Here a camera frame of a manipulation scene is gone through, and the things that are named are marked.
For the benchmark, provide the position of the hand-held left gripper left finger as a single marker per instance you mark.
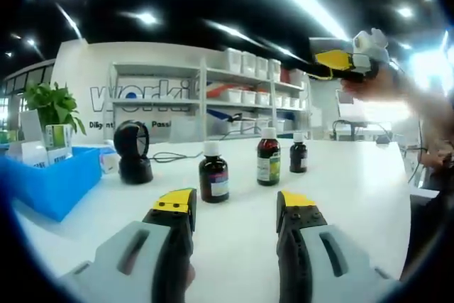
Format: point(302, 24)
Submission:
point(149, 246)

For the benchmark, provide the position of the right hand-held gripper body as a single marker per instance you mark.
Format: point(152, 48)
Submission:
point(370, 44)

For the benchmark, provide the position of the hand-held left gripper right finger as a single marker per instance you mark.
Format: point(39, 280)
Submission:
point(311, 246)

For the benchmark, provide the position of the small brown medicine bottle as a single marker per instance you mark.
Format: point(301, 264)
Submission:
point(298, 155)

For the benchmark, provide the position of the tall brown medicine bottle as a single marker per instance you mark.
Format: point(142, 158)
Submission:
point(267, 150)

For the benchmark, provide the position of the wide brown medicine bottle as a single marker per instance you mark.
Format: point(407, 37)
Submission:
point(213, 171)

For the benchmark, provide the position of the green white medicine box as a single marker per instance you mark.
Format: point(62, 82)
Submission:
point(58, 136)

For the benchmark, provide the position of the person's right hand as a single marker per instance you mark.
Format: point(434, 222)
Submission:
point(376, 86)

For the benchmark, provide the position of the person's left hand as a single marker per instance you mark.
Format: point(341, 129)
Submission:
point(191, 276)

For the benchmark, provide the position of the curved ceiling light strip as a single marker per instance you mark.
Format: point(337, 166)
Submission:
point(338, 26)

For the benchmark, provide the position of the white display sign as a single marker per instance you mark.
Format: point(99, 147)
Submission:
point(345, 109)

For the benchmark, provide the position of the red storage box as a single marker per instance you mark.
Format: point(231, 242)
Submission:
point(287, 76)

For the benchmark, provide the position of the white table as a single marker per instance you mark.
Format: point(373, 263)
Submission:
point(241, 235)

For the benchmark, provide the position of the black round barcode scanner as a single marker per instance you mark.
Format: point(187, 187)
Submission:
point(129, 173)

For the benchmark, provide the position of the row of white storage bins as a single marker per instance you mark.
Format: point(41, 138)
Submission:
point(250, 97)

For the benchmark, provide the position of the small white carton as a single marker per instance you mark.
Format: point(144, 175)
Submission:
point(109, 162)

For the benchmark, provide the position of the black handheld device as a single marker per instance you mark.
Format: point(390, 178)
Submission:
point(236, 118)

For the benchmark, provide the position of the blue plastic bin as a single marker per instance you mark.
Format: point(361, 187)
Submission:
point(49, 189)

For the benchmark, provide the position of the person's black clothing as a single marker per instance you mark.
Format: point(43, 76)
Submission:
point(425, 232)

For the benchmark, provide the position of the grey metal shelving rack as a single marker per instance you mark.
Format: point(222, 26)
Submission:
point(203, 86)

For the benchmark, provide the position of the white paper sheet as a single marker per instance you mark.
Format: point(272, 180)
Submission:
point(425, 193)

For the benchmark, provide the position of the large white box blue lettering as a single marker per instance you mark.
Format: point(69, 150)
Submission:
point(26, 155)

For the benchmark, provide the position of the tall plain white box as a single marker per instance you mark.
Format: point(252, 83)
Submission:
point(31, 125)

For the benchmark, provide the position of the green potted plant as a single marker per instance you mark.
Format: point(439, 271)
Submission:
point(53, 102)

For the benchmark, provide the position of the black frame desk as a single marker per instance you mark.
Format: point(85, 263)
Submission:
point(354, 121)

